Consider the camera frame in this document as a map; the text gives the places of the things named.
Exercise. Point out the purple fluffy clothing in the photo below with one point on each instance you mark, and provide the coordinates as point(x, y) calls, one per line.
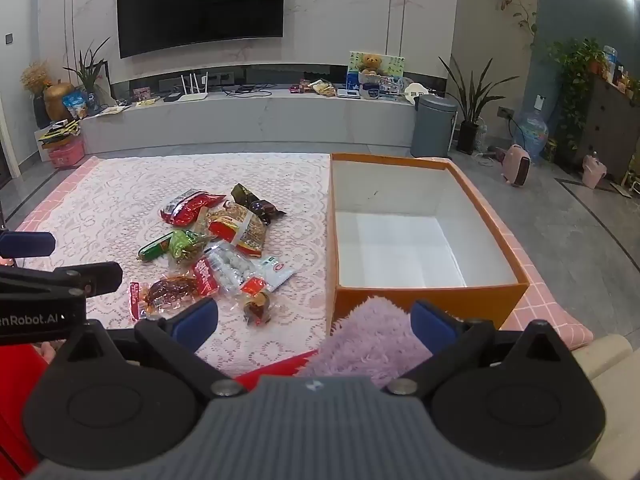
point(370, 340)

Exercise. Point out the wall socket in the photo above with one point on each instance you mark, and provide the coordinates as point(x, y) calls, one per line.
point(505, 111)

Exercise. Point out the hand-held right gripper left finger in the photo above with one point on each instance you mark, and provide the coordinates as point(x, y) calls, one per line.
point(192, 322)

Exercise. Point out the white scale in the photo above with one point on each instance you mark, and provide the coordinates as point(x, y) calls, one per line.
point(347, 93)

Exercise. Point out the blue white box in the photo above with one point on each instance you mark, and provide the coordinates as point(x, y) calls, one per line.
point(356, 85)

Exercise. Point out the blue water jug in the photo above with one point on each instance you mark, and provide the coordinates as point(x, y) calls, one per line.
point(531, 132)

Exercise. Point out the white router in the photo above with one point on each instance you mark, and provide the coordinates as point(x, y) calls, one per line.
point(192, 95)

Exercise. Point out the green printed picture board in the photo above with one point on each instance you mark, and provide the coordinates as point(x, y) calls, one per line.
point(392, 65)

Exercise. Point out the pink storage box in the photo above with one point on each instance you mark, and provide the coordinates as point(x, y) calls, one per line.
point(67, 155)

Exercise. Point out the gold vase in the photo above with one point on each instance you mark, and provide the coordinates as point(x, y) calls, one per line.
point(56, 100)

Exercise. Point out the grey marble tv console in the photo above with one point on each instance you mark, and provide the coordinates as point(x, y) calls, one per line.
point(250, 120)

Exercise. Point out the cream cushion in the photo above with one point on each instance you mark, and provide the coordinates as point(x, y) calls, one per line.
point(615, 385)

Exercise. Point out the pile of assorted snack packets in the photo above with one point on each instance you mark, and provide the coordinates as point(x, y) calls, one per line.
point(320, 87)

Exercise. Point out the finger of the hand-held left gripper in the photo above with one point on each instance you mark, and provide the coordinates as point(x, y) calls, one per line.
point(100, 277)
point(27, 244)

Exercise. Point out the orange cardboard box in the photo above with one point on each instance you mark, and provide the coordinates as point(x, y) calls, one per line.
point(400, 250)

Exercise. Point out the dried flowers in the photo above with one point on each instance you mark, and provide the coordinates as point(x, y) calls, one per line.
point(36, 77)

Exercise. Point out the small brown snack packet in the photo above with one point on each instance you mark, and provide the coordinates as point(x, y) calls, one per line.
point(257, 306)

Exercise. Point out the dark green brown snack packet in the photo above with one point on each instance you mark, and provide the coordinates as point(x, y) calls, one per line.
point(255, 206)

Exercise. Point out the trailing green plant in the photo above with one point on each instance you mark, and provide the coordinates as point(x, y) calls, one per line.
point(575, 60)

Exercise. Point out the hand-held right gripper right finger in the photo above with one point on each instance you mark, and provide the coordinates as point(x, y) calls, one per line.
point(432, 325)

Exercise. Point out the grey drawer cabinet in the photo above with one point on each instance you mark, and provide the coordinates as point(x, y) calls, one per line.
point(610, 120)

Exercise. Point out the long leaf plant black pot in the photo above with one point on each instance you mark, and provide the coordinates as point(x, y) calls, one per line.
point(467, 137)

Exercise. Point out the clear quail egg packet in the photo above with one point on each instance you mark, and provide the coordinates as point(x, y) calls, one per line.
point(230, 266)

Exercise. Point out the pink bucket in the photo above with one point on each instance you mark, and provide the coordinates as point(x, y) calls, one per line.
point(594, 170)

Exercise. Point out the white lace cloth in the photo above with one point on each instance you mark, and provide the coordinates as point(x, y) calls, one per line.
point(100, 200)

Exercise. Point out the peanut packet with red label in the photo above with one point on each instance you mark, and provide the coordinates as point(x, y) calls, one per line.
point(240, 230)

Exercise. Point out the white snack packet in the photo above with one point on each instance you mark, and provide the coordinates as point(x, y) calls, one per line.
point(272, 272)

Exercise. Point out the brown meat packet red label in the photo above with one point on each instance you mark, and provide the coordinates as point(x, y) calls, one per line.
point(167, 291)

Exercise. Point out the grey trash bin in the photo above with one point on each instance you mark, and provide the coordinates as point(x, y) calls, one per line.
point(432, 127)

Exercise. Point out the yellow papers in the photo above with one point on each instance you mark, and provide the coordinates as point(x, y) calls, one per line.
point(112, 110)

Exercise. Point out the green pickle packet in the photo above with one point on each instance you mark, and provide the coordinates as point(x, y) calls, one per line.
point(185, 245)

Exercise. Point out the thin leaf potted plant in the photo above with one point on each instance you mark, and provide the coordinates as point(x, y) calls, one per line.
point(90, 75)

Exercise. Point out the pink heater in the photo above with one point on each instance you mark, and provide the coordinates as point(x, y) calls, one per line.
point(517, 165)

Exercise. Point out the blue snack bag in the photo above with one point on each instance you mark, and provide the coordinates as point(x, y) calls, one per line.
point(75, 105)

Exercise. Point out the black wall television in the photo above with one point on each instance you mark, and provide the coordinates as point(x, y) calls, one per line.
point(200, 5)

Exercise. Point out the small dark photo frame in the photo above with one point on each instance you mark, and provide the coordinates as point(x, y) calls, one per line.
point(142, 94)

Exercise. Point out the yellow black packets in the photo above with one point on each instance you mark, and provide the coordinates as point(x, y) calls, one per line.
point(60, 132)

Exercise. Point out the brown teddy bear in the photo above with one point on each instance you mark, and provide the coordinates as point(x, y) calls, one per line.
point(371, 62)

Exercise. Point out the white blue bottle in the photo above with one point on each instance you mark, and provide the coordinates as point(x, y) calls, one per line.
point(610, 62)

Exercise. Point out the white cap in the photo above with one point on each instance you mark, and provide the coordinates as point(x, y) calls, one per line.
point(415, 92)

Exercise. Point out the green sausage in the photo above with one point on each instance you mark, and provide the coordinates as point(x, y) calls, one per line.
point(156, 248)

